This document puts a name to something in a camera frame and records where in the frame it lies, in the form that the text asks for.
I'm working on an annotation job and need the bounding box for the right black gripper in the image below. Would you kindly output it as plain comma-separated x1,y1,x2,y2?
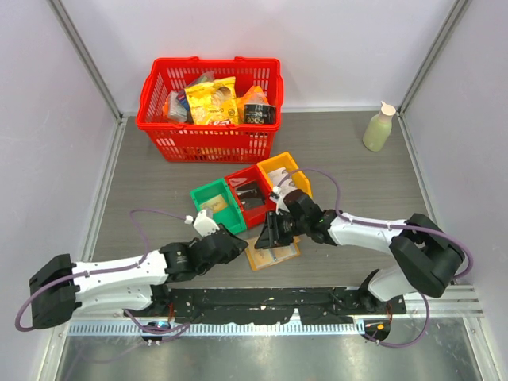
256,210,309,249

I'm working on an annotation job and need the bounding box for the yellow leather card holder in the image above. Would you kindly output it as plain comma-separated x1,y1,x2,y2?
245,237,301,271

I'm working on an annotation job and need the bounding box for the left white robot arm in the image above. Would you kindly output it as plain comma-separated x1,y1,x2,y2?
29,225,248,329

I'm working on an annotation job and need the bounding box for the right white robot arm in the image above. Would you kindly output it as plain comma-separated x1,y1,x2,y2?
255,189,466,314

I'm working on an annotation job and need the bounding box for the black card in red bin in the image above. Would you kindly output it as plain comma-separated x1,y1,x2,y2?
235,181,265,210

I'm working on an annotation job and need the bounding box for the gold card in green bin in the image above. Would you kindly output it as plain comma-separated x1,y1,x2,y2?
199,194,229,216

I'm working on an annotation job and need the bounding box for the white card in yellow bin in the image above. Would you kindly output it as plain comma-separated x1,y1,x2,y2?
267,167,297,197

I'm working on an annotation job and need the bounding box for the red plastic bin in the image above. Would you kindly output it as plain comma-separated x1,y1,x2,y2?
225,165,275,229

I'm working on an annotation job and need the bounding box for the green plastic bin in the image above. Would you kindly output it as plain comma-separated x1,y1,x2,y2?
190,179,247,234

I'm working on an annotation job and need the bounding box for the yellow plastic bin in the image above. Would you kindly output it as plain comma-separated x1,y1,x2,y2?
256,152,313,200

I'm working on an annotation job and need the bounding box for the red plastic shopping basket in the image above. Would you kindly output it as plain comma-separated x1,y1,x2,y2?
136,56,284,164

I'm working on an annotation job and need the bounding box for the black face cream jar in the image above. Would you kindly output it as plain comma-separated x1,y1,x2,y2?
244,103,276,125

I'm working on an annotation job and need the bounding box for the orange snack packet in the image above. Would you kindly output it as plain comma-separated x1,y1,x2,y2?
236,85,268,119

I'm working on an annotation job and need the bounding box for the grey boxed item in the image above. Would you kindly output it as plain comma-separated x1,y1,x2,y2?
163,91,187,123

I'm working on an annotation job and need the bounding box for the yellow snack bag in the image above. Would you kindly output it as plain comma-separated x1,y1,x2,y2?
185,76,239,125

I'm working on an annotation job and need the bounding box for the green lotion bottle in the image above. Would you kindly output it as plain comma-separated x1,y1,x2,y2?
362,101,396,152

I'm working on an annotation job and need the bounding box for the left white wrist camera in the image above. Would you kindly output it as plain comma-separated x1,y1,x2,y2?
184,208,220,237

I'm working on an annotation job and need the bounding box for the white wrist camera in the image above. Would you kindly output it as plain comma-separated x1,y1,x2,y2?
270,186,295,214
184,208,220,237

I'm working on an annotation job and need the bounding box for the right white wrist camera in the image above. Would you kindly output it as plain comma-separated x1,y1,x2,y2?
270,186,295,214

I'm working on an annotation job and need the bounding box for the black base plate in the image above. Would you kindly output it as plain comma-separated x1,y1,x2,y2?
132,286,406,325

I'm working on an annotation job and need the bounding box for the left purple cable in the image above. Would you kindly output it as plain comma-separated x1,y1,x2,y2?
14,209,195,344

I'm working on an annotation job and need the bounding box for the purple cable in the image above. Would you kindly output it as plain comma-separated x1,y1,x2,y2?
275,168,475,350
14,209,195,344

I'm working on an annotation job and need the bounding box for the white slotted cable duct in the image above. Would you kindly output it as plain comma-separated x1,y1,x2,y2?
67,320,364,337

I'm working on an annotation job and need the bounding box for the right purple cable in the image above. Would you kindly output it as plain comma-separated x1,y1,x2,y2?
275,168,475,350

